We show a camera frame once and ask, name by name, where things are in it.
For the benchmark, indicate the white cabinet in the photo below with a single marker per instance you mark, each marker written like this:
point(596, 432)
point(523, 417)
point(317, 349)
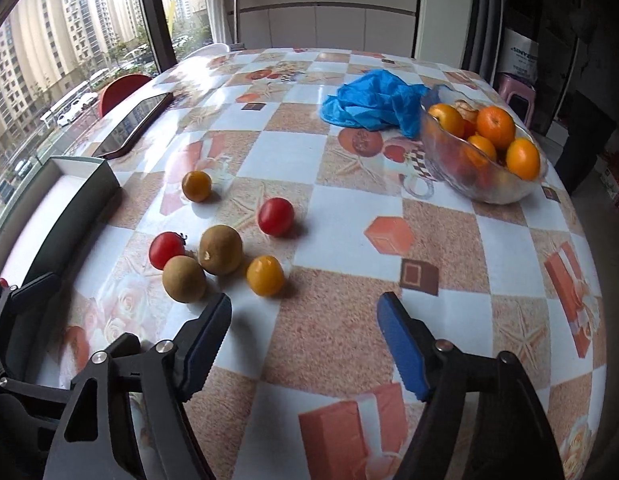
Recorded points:
point(314, 25)

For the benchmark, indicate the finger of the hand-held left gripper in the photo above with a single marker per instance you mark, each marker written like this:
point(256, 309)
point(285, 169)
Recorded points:
point(19, 410)
point(39, 286)

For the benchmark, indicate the black smartphone red case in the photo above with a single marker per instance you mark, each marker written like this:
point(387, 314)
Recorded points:
point(134, 122)

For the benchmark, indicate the metal pole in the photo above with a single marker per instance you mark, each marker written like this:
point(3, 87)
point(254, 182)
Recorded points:
point(236, 10)

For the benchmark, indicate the brown kiwi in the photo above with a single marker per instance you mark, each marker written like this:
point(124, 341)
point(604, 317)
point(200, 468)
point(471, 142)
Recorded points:
point(220, 249)
point(184, 279)

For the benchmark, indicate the red chair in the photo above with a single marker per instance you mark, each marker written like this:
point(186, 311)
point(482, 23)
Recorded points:
point(122, 90)

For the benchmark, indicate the grey curtain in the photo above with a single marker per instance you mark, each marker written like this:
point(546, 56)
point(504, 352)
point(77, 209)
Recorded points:
point(482, 10)

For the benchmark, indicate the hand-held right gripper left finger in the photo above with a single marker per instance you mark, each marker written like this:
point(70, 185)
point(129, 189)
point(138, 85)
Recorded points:
point(204, 350)

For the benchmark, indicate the grey tray with white liner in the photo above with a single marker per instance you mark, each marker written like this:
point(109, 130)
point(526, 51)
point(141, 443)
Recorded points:
point(74, 225)

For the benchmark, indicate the small red tomato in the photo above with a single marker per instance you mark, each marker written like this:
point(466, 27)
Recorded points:
point(469, 129)

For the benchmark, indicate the blue plastic bag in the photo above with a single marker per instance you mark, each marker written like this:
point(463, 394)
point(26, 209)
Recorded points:
point(374, 100)

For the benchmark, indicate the clear glass bowl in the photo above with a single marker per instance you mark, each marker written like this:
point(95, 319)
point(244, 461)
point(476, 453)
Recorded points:
point(454, 170)

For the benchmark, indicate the smooth red tomato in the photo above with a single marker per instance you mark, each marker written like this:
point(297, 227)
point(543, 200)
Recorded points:
point(275, 216)

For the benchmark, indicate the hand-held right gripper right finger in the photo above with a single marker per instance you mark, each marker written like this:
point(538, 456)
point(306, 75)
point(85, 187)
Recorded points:
point(404, 350)

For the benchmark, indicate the orange yellow tomato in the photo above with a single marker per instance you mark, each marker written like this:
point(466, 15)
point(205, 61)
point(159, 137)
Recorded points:
point(265, 275)

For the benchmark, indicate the orange peel piece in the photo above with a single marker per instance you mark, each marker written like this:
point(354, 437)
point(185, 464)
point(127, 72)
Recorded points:
point(464, 109)

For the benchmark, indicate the pink plastic stool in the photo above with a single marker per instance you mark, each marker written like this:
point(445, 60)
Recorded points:
point(514, 90)

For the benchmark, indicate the olive yellow tomato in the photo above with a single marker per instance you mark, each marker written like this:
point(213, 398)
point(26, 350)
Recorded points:
point(196, 186)

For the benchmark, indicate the red tomato with stem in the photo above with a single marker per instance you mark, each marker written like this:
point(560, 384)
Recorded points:
point(167, 250)

